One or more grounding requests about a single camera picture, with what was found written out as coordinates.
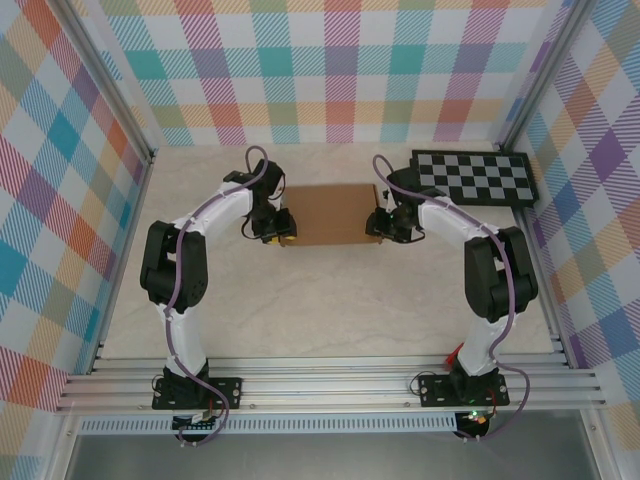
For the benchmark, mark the brown cardboard box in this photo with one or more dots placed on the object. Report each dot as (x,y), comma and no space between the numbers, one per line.
(330,215)

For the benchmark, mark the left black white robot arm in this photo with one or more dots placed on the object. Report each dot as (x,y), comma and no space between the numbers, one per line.
(185,340)

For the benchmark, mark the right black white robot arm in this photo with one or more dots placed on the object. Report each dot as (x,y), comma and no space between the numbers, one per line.
(500,280)

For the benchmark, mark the black grey chessboard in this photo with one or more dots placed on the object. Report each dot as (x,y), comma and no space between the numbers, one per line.
(475,177)

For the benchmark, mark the red plastic object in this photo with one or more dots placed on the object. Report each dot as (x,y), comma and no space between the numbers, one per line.
(454,356)

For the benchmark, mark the small green circuit board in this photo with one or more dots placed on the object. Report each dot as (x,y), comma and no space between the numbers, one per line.
(197,419)

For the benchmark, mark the small lit circuit board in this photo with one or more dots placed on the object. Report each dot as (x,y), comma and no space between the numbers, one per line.
(475,417)

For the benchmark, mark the grey metal panel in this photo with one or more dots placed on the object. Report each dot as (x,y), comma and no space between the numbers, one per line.
(325,457)

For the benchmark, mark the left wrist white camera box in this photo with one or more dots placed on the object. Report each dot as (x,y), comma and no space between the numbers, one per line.
(278,187)

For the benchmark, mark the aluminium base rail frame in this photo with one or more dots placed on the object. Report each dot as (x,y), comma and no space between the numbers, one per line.
(325,385)

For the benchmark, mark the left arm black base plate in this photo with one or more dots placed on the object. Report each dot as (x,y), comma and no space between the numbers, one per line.
(227,392)

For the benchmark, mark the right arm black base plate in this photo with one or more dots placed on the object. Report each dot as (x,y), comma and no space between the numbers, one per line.
(432,390)

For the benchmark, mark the aluminium corner post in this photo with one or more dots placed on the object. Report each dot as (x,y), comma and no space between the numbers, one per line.
(545,75)
(110,85)

